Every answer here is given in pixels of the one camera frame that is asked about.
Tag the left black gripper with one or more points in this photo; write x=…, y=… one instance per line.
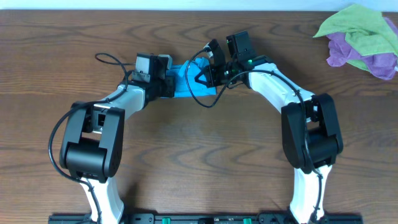
x=170, y=83

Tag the green microfiber cloth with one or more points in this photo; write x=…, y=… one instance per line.
x=367, y=30

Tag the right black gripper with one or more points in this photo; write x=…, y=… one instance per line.
x=213, y=80

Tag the blue microfiber cloth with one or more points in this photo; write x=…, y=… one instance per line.
x=181, y=88

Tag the purple microfiber cloth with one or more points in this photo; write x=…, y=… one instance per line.
x=381, y=65

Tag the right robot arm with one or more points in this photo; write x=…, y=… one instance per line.
x=311, y=136

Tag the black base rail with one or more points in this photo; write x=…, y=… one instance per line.
x=262, y=218

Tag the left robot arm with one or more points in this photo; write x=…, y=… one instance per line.
x=92, y=144

